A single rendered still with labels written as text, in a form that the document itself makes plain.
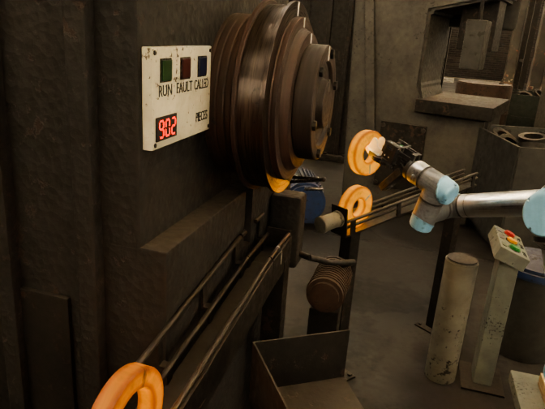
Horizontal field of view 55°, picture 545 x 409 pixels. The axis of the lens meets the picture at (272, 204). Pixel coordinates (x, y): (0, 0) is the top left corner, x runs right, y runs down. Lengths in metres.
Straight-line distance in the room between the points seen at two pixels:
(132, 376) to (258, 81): 0.64
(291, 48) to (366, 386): 1.39
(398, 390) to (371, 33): 2.65
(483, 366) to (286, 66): 1.52
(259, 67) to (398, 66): 2.91
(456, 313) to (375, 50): 2.41
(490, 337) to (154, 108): 1.65
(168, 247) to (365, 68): 3.22
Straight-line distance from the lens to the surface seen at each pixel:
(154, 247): 1.04
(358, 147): 1.77
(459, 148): 3.95
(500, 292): 2.15
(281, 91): 1.18
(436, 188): 1.62
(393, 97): 4.03
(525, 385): 1.88
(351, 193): 1.83
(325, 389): 1.12
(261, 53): 1.17
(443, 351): 2.21
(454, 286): 2.08
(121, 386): 0.83
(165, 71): 0.99
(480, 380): 2.33
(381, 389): 2.18
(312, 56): 1.25
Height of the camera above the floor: 1.28
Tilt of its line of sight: 18 degrees down
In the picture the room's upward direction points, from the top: 4 degrees clockwise
